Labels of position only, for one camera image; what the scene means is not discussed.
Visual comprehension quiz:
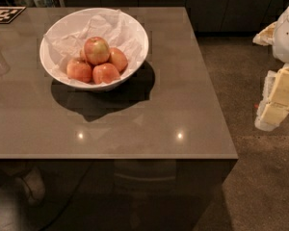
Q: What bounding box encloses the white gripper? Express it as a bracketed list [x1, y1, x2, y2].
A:
[252, 6, 289, 131]

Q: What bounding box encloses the white crumpled paper liner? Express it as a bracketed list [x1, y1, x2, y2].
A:
[43, 9, 144, 82]

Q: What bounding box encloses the right red apple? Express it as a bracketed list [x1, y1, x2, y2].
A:
[108, 47, 128, 72]

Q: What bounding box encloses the front red apple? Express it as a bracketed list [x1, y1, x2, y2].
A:
[92, 63, 120, 85]

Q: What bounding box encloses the white ceramic bowl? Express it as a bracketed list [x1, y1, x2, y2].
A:
[39, 7, 150, 91]

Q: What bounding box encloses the red-green apple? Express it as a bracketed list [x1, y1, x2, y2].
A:
[83, 37, 110, 65]

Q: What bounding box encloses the red apple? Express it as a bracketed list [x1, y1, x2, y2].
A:
[108, 47, 128, 72]
[92, 63, 120, 85]
[66, 58, 92, 83]

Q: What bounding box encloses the black white fiducial marker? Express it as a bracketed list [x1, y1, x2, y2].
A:
[0, 6, 25, 24]

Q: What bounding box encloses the left red apple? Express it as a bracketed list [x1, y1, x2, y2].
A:
[66, 58, 92, 83]

